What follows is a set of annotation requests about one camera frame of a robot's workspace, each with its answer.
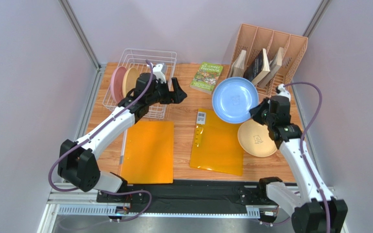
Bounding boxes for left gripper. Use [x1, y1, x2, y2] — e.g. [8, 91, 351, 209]
[147, 77, 187, 106]

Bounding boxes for cream yellow plate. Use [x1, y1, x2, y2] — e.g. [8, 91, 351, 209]
[237, 120, 277, 158]

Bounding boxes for blue plate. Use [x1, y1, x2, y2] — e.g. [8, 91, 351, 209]
[212, 77, 259, 124]

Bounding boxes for pink plate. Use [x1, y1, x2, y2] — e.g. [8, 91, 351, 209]
[110, 66, 127, 103]

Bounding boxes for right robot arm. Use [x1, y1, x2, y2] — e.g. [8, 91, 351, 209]
[250, 96, 348, 233]

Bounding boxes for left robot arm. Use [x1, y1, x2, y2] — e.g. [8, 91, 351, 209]
[49, 73, 187, 193]

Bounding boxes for green treehouse book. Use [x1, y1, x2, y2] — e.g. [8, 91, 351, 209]
[189, 62, 223, 95]

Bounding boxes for black book in organizer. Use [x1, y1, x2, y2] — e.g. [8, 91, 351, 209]
[243, 48, 270, 86]

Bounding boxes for beige book in organizer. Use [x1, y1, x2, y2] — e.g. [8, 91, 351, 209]
[230, 50, 247, 77]

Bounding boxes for tan book in organizer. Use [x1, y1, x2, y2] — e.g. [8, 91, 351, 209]
[258, 47, 285, 88]

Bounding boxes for right orange folder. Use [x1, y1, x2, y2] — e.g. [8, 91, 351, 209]
[189, 108, 244, 176]

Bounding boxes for orange folder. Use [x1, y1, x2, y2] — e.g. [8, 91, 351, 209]
[189, 108, 244, 176]
[120, 121, 174, 184]

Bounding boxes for left orange folder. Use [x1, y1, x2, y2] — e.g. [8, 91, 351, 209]
[120, 121, 174, 184]

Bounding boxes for pink file organizer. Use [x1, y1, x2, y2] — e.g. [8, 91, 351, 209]
[230, 23, 308, 96]

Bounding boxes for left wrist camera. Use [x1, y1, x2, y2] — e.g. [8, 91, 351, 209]
[153, 63, 167, 83]

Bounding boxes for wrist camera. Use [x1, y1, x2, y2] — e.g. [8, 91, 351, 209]
[276, 83, 291, 101]
[153, 63, 167, 83]

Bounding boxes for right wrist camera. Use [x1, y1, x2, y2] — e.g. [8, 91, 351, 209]
[276, 83, 291, 101]

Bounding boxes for white wire dish rack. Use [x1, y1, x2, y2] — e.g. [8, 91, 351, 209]
[102, 48, 177, 111]

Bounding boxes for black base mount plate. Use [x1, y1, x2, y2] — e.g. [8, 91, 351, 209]
[97, 180, 277, 214]

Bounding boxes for aluminium frame rail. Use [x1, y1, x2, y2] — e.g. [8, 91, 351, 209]
[58, 0, 102, 70]

